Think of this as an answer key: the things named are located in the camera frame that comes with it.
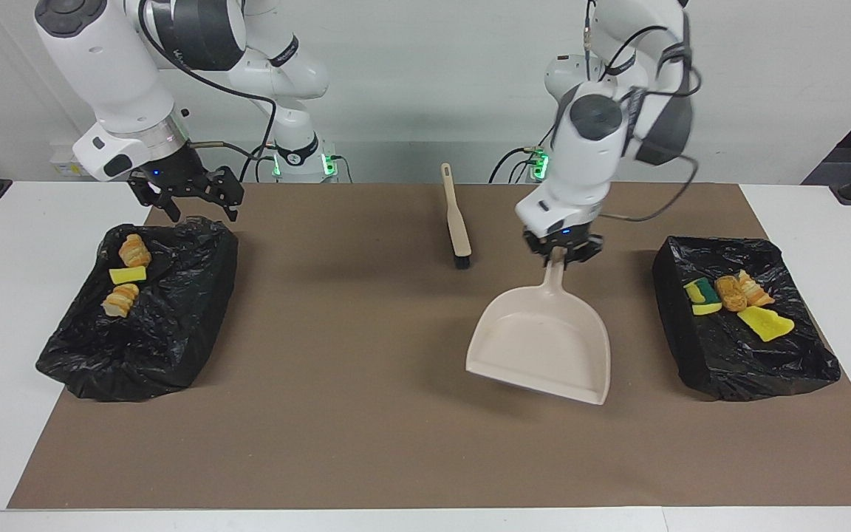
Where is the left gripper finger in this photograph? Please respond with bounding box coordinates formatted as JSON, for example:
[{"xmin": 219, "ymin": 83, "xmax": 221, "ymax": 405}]
[
  {"xmin": 523, "ymin": 231, "xmax": 558, "ymax": 268},
  {"xmin": 564, "ymin": 235, "xmax": 605, "ymax": 267}
]

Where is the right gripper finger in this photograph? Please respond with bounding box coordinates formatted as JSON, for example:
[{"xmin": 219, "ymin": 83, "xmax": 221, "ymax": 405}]
[
  {"xmin": 204, "ymin": 166, "xmax": 244, "ymax": 222},
  {"xmin": 127, "ymin": 180, "xmax": 182, "ymax": 223}
]

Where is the pale flaky pastry piece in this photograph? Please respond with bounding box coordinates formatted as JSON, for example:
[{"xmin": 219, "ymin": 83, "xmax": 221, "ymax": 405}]
[{"xmin": 118, "ymin": 233, "xmax": 154, "ymax": 269}]

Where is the beige hand brush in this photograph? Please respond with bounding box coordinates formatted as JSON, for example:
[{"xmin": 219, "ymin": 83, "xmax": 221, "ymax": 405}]
[{"xmin": 440, "ymin": 163, "xmax": 474, "ymax": 270}]

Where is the beige plastic dustpan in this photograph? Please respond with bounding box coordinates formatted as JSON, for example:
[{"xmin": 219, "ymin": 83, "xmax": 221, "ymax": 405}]
[{"xmin": 465, "ymin": 247, "xmax": 612, "ymax": 406}]

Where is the golden croissant toy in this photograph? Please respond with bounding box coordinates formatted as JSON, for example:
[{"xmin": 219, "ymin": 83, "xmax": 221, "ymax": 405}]
[
  {"xmin": 102, "ymin": 283, "xmax": 140, "ymax": 318},
  {"xmin": 738, "ymin": 270, "xmax": 776, "ymax": 307}
]

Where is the yellow sponge with green backing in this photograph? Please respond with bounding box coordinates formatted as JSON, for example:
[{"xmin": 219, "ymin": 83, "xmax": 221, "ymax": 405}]
[{"xmin": 684, "ymin": 278, "xmax": 723, "ymax": 316}]

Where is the round brown bread roll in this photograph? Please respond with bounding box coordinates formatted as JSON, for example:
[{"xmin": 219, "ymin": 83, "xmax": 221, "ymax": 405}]
[{"xmin": 715, "ymin": 276, "xmax": 748, "ymax": 313}]

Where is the notched yellow sponge piece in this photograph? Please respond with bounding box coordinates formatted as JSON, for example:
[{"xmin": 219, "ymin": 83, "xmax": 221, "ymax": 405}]
[{"xmin": 736, "ymin": 307, "xmax": 796, "ymax": 343}]

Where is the crumpled black bag bin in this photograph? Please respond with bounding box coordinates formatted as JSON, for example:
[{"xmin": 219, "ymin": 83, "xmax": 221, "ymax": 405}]
[{"xmin": 35, "ymin": 216, "xmax": 239, "ymax": 403}]

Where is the boxy black bag bin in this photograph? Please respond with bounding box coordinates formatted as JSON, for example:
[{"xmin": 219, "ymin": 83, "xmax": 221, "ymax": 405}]
[{"xmin": 652, "ymin": 236, "xmax": 841, "ymax": 402}]

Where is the brown table mat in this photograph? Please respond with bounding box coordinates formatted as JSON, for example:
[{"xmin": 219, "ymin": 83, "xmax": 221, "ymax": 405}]
[{"xmin": 8, "ymin": 183, "xmax": 851, "ymax": 509}]

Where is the black base cable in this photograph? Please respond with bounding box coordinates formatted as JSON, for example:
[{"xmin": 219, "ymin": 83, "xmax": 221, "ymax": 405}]
[
  {"xmin": 488, "ymin": 146, "xmax": 541, "ymax": 183},
  {"xmin": 239, "ymin": 143, "xmax": 278, "ymax": 183}
]

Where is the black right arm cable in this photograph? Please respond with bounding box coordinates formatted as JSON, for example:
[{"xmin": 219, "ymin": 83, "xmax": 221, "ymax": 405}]
[{"xmin": 137, "ymin": 0, "xmax": 278, "ymax": 162}]

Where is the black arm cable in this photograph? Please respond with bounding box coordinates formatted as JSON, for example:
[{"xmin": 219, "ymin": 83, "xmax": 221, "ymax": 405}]
[
  {"xmin": 583, "ymin": 0, "xmax": 701, "ymax": 223},
  {"xmin": 137, "ymin": 0, "xmax": 278, "ymax": 162}
]

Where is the white wall box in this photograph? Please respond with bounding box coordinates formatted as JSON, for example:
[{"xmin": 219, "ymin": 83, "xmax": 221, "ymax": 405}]
[{"xmin": 51, "ymin": 146, "xmax": 94, "ymax": 178}]

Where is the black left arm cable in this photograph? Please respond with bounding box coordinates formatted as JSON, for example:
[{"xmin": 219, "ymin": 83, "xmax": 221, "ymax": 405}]
[{"xmin": 583, "ymin": 0, "xmax": 701, "ymax": 223}]

